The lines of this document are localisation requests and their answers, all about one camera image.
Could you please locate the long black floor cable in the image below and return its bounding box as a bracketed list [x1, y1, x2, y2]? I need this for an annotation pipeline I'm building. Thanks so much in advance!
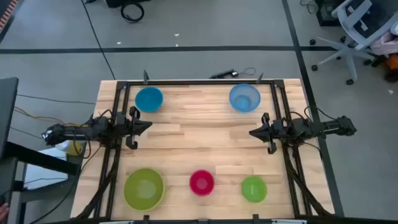
[80, 0, 116, 80]

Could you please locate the large olive green bowl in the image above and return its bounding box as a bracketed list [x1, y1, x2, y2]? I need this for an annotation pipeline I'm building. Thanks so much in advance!
[123, 167, 165, 212]

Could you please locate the pink bag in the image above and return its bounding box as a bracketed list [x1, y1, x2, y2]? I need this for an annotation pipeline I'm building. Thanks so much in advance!
[369, 30, 398, 56]

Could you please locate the orange object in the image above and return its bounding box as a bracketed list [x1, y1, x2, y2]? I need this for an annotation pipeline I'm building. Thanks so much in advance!
[384, 53, 398, 72]

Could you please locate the dark monitor panel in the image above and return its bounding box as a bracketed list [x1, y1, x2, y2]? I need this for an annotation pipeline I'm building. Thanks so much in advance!
[0, 77, 19, 159]

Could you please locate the yellow bottle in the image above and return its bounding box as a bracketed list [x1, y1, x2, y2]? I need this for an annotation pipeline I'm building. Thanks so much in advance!
[63, 139, 83, 157]

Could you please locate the small bright green bowl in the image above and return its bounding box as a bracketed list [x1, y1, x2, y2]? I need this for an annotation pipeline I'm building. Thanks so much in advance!
[241, 175, 268, 203]

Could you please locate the small red plastic bowl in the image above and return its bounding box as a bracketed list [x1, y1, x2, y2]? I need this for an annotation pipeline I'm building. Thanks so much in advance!
[189, 169, 215, 197]

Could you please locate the black aluminium table frame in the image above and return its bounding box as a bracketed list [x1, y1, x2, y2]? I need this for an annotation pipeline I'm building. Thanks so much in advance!
[74, 70, 336, 224]

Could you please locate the yellow cable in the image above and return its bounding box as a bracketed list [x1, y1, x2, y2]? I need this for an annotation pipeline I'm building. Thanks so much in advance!
[13, 105, 91, 129]

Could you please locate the thin black looped cable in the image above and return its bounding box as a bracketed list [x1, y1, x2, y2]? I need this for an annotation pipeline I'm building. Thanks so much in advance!
[233, 67, 257, 77]

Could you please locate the teal blue plastic bowl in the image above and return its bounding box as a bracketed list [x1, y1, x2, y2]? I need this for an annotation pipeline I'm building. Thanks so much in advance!
[134, 86, 164, 113]

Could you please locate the orange striped black strip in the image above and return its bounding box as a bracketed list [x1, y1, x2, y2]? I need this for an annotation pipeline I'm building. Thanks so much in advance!
[0, 0, 20, 34]

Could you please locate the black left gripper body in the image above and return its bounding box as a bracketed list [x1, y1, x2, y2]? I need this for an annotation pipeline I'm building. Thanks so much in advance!
[114, 106, 141, 151]

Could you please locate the light blue translucent bowl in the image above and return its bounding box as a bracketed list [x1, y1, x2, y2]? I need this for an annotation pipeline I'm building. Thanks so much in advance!
[229, 83, 261, 113]

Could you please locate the person's hand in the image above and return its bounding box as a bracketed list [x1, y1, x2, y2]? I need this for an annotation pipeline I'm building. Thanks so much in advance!
[0, 202, 10, 222]

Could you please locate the black box under chair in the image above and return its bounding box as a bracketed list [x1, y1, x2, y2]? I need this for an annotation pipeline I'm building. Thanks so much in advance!
[315, 0, 343, 27]

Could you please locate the white office chair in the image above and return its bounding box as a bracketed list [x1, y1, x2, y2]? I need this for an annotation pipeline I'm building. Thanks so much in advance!
[310, 0, 398, 86]

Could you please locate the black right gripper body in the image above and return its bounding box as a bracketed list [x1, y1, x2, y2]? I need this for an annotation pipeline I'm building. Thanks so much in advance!
[262, 112, 287, 155]

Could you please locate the black desk beam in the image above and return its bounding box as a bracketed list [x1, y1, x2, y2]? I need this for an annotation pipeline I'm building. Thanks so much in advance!
[0, 141, 80, 177]

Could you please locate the white board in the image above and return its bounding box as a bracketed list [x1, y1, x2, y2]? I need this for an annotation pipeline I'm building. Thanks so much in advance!
[24, 147, 70, 190]

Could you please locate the coiled black cable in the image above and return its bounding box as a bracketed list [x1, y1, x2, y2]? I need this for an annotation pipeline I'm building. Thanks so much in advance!
[120, 2, 146, 24]

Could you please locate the black floor equipment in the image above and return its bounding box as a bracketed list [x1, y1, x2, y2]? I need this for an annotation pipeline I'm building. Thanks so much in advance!
[104, 0, 150, 9]

